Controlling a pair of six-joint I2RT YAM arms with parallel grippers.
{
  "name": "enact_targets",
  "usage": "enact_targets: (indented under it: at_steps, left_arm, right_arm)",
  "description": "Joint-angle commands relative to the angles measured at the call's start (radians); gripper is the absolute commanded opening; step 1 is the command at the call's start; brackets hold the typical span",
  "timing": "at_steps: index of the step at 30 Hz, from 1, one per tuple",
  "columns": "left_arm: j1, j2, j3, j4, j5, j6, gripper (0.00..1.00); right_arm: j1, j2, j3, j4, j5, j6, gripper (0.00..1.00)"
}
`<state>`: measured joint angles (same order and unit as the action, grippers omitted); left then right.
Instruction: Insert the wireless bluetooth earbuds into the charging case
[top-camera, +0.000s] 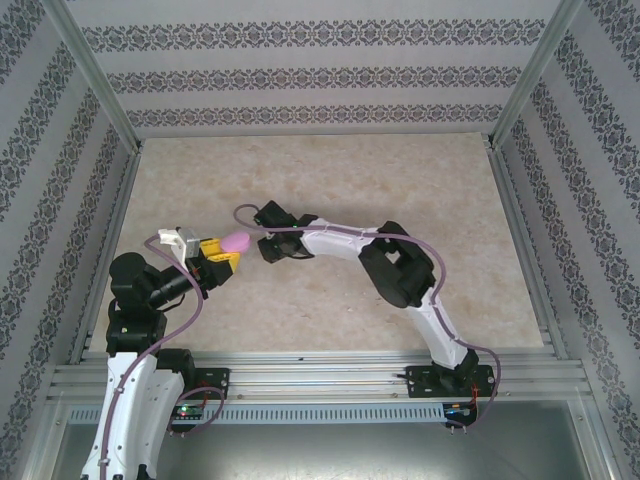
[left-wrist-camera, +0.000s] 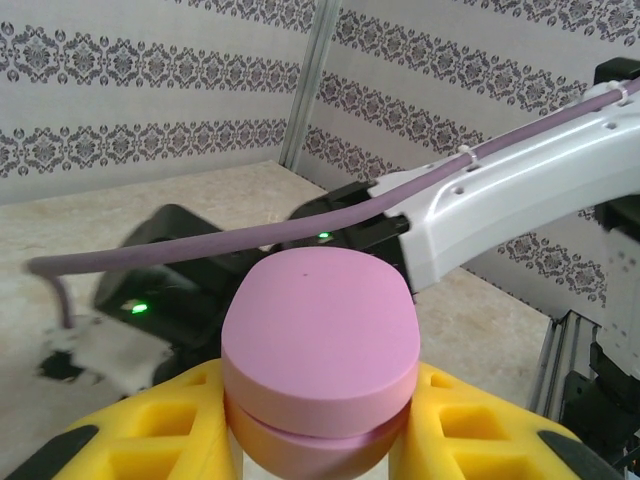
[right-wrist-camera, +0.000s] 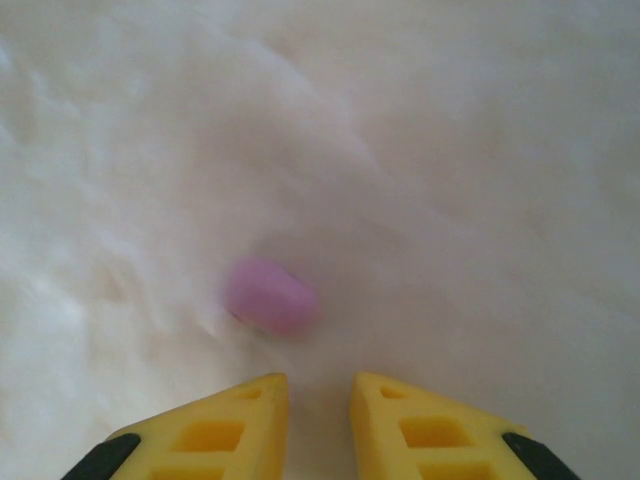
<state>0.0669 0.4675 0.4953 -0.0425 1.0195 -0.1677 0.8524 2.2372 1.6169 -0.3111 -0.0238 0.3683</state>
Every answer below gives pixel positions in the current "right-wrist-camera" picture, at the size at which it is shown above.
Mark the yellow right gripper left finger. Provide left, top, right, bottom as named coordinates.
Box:
left=62, top=372, right=290, bottom=480

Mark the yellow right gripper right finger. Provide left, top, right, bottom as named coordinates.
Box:
left=351, top=370, right=584, bottom=480

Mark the pink wireless earbud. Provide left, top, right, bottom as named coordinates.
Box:
left=224, top=255, right=320, bottom=339

